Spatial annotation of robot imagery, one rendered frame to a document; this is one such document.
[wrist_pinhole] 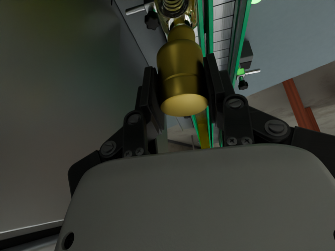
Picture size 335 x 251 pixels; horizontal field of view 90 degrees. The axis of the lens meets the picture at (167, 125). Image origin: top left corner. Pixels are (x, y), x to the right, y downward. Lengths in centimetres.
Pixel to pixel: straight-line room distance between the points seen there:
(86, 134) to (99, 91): 7
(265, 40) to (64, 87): 79
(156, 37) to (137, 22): 7
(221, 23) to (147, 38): 21
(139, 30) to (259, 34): 49
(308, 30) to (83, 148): 88
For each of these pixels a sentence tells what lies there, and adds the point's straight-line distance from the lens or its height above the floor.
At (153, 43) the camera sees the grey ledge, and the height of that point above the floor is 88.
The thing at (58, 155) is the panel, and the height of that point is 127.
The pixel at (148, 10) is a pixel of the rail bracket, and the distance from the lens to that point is 39.
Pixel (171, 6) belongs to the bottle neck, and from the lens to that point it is 20.
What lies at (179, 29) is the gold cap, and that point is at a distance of 23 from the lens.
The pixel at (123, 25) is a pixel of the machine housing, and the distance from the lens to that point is 51.
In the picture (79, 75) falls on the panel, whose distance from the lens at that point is 23.
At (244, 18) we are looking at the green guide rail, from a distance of 46.
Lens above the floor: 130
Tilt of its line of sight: 22 degrees down
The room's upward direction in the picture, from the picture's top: 176 degrees clockwise
